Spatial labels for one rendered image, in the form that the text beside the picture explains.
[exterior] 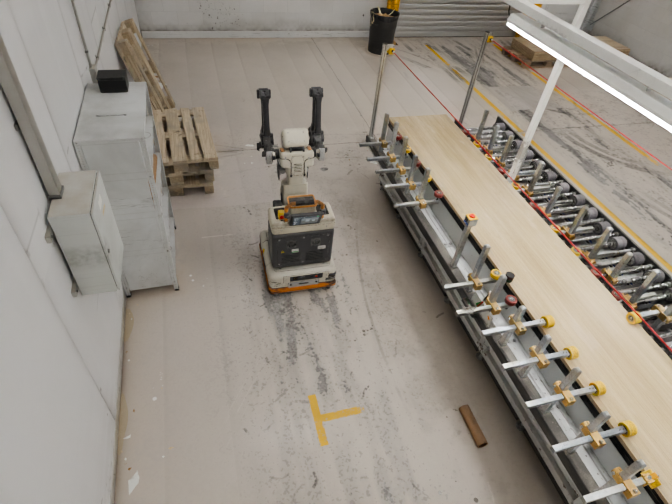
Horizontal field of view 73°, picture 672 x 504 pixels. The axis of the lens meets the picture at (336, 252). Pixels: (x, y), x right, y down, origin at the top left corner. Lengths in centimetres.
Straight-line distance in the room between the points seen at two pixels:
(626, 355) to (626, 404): 38
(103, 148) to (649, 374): 380
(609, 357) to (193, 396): 288
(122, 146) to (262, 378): 198
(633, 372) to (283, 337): 252
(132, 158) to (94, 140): 25
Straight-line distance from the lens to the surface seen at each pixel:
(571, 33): 319
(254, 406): 363
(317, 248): 398
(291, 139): 377
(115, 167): 355
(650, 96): 277
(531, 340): 347
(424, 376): 391
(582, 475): 313
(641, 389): 339
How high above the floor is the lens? 321
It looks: 43 degrees down
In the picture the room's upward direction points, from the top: 7 degrees clockwise
